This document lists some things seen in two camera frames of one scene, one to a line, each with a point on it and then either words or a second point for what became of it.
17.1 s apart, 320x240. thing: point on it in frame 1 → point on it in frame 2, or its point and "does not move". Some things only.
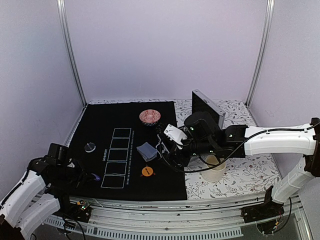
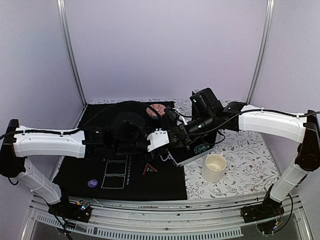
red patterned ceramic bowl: [149, 117] → [159, 108]
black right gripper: [174, 153] → [181, 129]
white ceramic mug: [216, 173] does not move
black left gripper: [82, 176] → [154, 155]
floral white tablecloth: [246, 177] does not move
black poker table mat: [118, 143] does not move
